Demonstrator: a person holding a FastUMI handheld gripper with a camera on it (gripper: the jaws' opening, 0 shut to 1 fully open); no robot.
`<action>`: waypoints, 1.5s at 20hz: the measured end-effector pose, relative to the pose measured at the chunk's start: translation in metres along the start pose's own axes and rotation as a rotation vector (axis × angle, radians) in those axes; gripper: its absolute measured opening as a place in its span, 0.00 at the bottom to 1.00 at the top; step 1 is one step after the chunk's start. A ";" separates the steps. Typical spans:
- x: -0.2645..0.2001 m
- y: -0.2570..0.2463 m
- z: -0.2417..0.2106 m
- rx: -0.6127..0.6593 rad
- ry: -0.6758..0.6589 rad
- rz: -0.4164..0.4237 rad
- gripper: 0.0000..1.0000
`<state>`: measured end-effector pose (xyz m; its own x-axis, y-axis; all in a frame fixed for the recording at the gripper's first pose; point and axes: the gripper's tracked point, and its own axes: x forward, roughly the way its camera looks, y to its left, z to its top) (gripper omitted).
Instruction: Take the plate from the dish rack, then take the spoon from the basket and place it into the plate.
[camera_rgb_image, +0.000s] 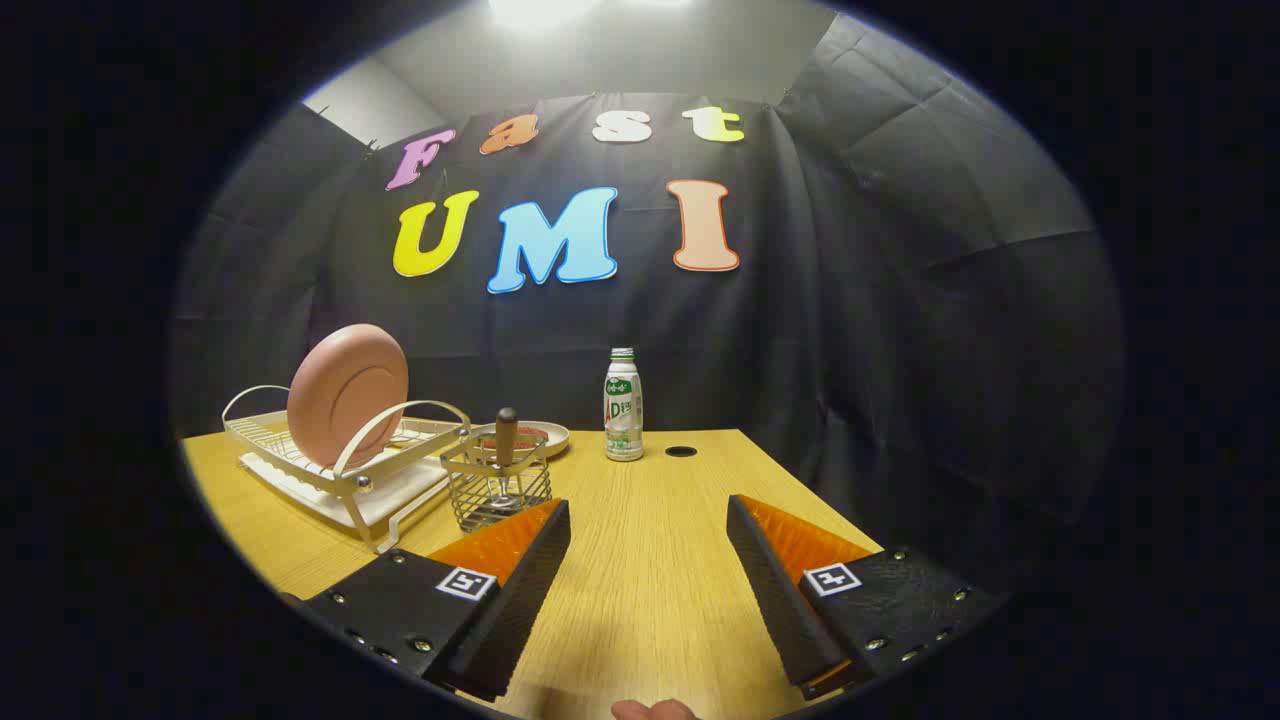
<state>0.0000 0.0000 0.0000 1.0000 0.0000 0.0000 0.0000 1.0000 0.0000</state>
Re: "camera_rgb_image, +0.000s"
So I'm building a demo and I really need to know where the beige plate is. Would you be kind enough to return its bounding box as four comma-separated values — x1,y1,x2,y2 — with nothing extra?
470,421,571,459

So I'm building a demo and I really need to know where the metal wire basket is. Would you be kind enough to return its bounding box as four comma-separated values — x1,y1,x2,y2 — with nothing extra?
441,432,553,533

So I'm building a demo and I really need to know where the white green-label drink bottle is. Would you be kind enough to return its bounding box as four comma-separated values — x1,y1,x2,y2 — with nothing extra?
603,348,645,462

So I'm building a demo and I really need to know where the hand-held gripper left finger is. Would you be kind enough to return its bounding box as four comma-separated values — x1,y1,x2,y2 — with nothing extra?
290,498,572,703

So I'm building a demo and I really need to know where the black backdrop cloth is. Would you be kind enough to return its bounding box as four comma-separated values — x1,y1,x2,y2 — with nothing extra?
170,10,1126,601

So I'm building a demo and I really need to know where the spoon with dark wooden handle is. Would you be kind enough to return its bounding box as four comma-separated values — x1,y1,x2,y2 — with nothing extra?
490,407,526,501

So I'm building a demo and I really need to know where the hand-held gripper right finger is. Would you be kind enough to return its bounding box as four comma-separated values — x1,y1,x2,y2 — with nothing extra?
726,494,1011,701

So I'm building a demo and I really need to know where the pink plate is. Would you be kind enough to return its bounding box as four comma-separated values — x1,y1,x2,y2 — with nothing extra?
287,323,410,469

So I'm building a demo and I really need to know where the white wire dish rack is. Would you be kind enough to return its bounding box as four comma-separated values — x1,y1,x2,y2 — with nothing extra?
221,385,471,554

